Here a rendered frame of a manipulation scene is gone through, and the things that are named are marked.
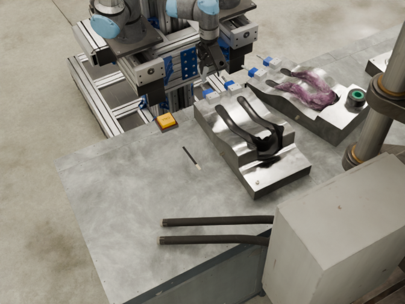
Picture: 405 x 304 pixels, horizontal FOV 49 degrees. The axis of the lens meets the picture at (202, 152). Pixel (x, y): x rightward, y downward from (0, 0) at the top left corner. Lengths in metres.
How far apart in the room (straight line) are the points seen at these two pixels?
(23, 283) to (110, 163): 1.01
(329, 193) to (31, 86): 2.91
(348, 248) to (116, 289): 0.90
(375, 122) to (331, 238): 0.36
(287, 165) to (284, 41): 2.12
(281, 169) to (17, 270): 1.58
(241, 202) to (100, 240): 0.54
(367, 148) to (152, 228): 0.83
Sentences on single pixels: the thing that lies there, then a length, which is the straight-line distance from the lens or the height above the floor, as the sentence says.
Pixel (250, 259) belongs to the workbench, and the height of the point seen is 0.54.
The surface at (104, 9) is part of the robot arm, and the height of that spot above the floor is 1.28.
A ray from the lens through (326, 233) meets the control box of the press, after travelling 0.89.
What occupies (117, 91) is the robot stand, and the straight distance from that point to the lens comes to 3.02.
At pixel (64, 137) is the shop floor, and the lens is 3.11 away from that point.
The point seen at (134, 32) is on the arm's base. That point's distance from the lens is 1.98.
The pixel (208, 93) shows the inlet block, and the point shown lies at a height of 0.90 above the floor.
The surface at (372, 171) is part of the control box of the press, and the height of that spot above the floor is 1.47.
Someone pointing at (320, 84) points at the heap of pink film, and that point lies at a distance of 2.02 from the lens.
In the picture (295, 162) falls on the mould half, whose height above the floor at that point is 0.86.
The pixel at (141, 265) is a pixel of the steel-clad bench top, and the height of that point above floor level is 0.80.
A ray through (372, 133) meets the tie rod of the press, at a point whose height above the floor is 1.41.
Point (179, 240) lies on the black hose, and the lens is 1.57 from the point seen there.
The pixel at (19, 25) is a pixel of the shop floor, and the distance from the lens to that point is 4.25.
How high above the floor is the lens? 2.23
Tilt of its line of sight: 51 degrees down
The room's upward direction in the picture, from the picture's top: 2 degrees counter-clockwise
